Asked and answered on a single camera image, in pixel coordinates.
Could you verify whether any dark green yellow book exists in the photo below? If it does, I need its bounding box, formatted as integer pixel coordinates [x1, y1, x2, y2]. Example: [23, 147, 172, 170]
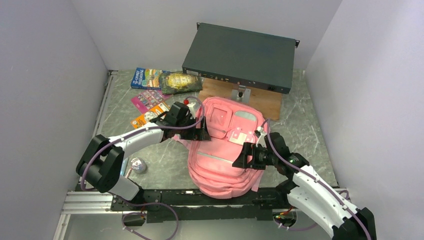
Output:
[159, 71, 203, 95]

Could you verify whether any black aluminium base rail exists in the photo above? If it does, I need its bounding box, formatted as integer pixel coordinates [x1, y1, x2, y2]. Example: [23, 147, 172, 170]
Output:
[61, 187, 299, 223]

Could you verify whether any wooden support block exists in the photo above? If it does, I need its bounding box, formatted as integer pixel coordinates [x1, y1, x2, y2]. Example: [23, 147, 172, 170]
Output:
[198, 78, 283, 121]

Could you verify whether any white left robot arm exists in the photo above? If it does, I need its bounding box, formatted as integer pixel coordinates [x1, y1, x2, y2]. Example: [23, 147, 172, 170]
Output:
[75, 99, 211, 210]

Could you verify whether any light blue marker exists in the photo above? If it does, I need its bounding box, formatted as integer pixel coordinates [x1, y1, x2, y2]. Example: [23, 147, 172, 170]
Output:
[120, 157, 129, 176]

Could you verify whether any silver side rail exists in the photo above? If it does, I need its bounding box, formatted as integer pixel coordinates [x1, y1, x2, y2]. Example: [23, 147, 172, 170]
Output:
[92, 70, 119, 138]

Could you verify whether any orange book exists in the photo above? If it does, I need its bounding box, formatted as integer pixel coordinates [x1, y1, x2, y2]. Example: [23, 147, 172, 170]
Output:
[130, 102, 170, 129]

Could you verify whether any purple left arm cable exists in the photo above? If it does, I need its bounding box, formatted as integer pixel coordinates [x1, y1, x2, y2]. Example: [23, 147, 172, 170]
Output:
[79, 96, 206, 240]

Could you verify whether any grey metal bracket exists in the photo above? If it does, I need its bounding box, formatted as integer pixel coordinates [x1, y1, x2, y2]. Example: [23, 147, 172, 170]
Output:
[231, 84, 251, 102]

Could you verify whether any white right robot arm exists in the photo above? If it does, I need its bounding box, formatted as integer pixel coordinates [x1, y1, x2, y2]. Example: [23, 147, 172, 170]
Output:
[232, 132, 377, 240]

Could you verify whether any pink sticker card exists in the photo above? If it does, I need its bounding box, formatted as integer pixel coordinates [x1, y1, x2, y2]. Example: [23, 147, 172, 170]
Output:
[130, 89, 173, 114]

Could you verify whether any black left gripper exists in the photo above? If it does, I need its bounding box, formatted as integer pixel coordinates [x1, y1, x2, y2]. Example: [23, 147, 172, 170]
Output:
[175, 115, 211, 141]

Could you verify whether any blue treehouse book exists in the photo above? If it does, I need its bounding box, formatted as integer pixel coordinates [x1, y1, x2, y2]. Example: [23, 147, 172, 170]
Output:
[130, 67, 169, 90]

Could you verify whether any pink student backpack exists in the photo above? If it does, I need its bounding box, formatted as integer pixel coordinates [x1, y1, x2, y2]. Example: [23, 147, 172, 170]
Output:
[173, 97, 264, 199]

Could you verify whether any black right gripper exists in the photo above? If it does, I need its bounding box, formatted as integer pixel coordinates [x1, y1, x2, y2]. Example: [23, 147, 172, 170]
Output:
[232, 141, 278, 170]

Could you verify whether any dark green rack device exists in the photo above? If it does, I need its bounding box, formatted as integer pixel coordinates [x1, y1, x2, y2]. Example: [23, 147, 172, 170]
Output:
[182, 22, 300, 95]

